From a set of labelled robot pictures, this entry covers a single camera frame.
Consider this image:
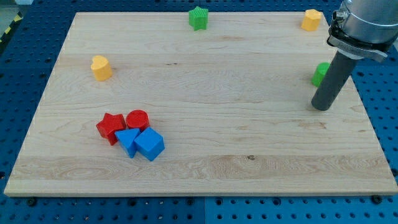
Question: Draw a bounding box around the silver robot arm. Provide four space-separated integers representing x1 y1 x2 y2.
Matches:
327 0 397 62

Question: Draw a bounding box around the light wooden board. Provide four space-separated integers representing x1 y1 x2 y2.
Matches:
4 12 397 197

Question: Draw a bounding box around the blue cube block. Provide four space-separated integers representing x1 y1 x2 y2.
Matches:
134 128 165 161

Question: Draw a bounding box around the red cylinder block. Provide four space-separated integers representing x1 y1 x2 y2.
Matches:
126 110 150 131

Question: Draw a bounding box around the blue triangle block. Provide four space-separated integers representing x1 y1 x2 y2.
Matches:
115 128 141 158

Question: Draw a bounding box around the red star block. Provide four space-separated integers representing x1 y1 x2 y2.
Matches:
96 113 127 146

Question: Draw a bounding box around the green star block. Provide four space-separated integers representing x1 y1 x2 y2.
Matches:
188 6 208 31

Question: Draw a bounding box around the yellow heart block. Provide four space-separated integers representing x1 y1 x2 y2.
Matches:
90 55 113 82

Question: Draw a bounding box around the green cylinder block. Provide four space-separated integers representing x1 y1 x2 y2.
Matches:
311 62 330 87

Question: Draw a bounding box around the yellow hexagon block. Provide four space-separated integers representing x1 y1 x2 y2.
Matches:
301 9 323 31

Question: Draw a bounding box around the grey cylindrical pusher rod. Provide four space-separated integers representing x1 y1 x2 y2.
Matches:
311 52 358 111

